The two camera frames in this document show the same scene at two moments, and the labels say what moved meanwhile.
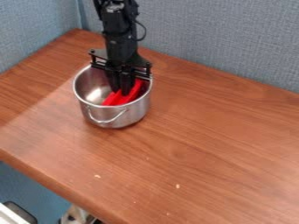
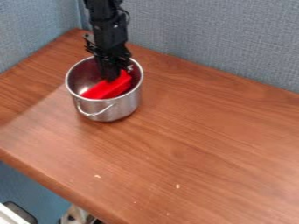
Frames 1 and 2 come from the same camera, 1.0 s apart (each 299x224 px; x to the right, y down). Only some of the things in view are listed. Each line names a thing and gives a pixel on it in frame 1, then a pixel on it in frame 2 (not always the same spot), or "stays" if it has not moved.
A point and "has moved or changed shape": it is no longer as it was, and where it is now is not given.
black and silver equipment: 13,214 stays
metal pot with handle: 92,87 has moved or changed shape
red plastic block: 116,97 to 107,87
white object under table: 72,215 stays
